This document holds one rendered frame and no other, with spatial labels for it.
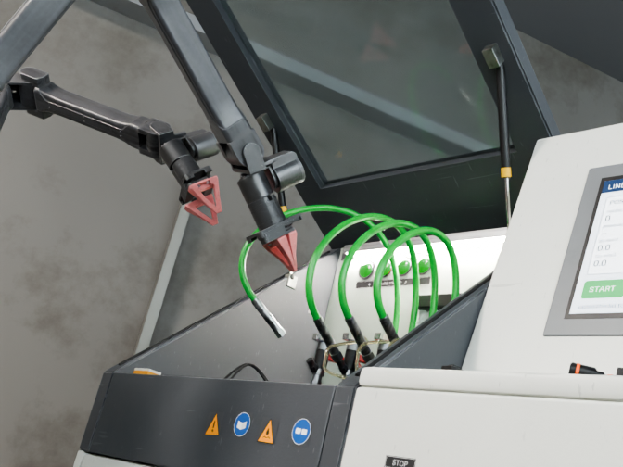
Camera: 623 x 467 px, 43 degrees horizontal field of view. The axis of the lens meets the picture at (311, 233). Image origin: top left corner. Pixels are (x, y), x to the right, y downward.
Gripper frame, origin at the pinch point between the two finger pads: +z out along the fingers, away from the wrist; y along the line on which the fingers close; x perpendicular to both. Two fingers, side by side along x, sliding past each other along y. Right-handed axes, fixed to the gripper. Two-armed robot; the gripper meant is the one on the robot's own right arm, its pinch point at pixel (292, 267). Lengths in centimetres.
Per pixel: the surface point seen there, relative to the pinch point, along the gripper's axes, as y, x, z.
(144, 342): 19, 155, 14
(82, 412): -11, 161, 27
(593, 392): -13, -71, 21
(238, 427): -30.0, -14.6, 17.3
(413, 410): -20, -48, 19
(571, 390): -14, -69, 20
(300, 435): -27.4, -28.5, 19.8
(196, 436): -33.5, -4.5, 17.3
